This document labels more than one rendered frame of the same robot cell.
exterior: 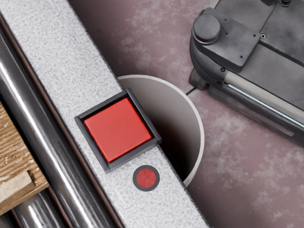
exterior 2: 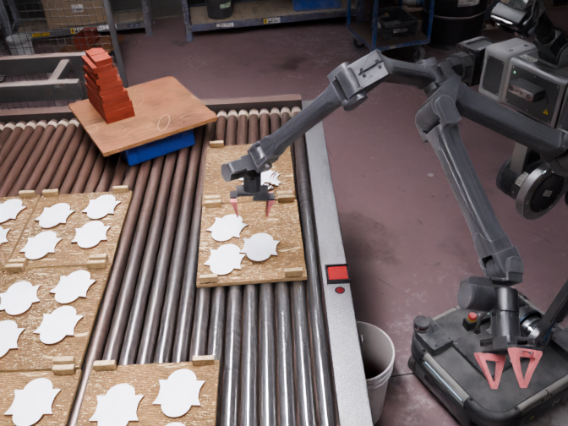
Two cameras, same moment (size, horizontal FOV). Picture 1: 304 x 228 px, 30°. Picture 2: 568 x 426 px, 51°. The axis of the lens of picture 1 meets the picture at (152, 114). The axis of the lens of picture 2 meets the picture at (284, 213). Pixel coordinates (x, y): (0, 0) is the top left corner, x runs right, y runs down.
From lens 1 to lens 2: 135 cm
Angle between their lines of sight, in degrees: 36
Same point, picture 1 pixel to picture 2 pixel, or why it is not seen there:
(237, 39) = (438, 336)
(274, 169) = not seen: outside the picture
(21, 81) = (313, 251)
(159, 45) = (400, 343)
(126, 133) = (340, 275)
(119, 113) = (341, 269)
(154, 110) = (376, 357)
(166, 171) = (347, 291)
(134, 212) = (330, 297)
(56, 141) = (315, 270)
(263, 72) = (448, 361)
